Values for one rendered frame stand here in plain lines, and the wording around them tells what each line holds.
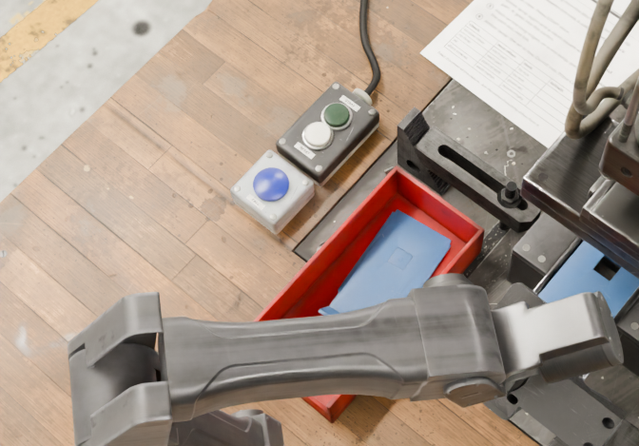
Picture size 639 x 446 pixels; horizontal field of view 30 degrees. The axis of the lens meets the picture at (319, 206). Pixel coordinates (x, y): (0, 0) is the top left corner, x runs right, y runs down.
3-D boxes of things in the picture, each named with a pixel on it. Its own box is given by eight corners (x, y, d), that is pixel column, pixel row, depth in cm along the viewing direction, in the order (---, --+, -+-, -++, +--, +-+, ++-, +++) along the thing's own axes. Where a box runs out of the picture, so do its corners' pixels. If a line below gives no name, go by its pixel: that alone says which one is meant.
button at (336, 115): (319, 124, 136) (318, 115, 134) (336, 106, 137) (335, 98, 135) (338, 138, 135) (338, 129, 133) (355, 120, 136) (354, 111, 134)
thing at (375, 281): (319, 320, 127) (318, 311, 125) (396, 210, 132) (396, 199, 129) (375, 355, 125) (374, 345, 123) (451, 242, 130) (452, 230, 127)
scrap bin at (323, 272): (246, 353, 127) (240, 334, 121) (396, 188, 134) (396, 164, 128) (332, 424, 123) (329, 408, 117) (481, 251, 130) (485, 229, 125)
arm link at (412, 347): (493, 264, 87) (65, 299, 80) (521, 382, 83) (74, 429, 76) (448, 326, 97) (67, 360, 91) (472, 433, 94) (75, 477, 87)
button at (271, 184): (246, 192, 133) (244, 184, 131) (271, 167, 134) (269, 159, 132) (274, 213, 131) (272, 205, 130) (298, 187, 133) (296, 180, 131)
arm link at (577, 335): (603, 280, 94) (563, 233, 84) (632, 384, 90) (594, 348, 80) (467, 321, 98) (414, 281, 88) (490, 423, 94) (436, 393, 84)
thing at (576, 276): (514, 325, 117) (516, 315, 115) (605, 215, 122) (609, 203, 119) (572, 369, 115) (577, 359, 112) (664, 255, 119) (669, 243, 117)
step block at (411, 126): (396, 163, 135) (396, 125, 127) (413, 145, 136) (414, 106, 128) (441, 195, 133) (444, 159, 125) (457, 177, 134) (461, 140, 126)
